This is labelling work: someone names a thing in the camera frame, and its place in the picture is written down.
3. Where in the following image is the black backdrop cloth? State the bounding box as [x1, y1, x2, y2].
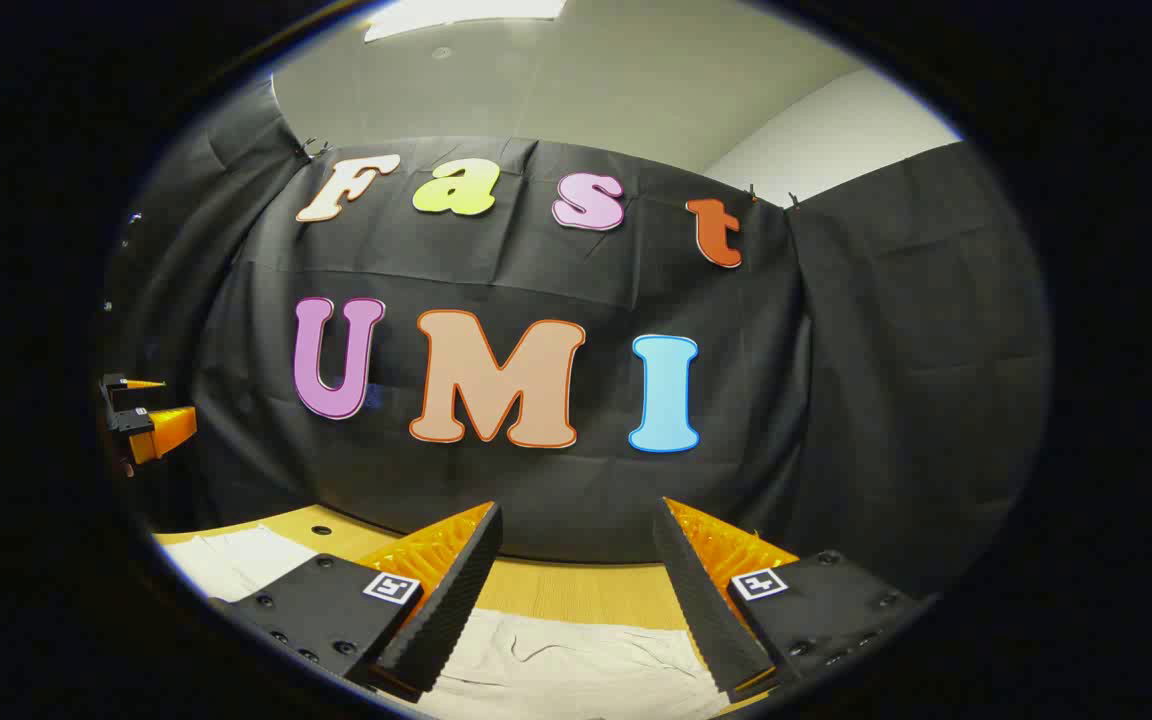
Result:
[101, 75, 1052, 601]

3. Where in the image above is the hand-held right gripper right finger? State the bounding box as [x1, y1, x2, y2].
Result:
[651, 496, 937, 703]

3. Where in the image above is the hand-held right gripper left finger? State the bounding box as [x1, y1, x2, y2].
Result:
[208, 500, 505, 704]

